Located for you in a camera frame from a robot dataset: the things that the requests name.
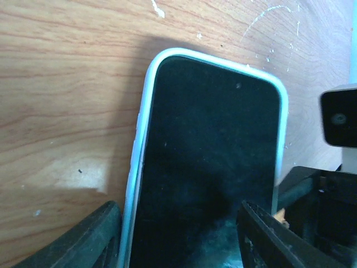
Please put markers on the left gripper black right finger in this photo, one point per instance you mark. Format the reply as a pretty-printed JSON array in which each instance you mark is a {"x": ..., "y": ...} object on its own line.
[{"x": 265, "y": 242}]

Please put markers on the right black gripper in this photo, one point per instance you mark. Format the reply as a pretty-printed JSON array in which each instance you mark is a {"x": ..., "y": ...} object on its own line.
[{"x": 320, "y": 207}]

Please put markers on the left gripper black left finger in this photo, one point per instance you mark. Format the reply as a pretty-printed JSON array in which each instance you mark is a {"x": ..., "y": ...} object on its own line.
[{"x": 93, "y": 242}]

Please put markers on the light blue phone case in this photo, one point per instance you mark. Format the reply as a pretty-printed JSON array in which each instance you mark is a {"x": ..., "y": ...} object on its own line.
[{"x": 139, "y": 156}]

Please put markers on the light blue phone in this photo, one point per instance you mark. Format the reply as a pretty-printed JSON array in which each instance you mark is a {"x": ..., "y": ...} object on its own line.
[{"x": 206, "y": 167}]

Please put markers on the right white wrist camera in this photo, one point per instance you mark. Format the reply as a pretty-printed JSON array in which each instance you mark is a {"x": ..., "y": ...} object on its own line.
[{"x": 338, "y": 110}]

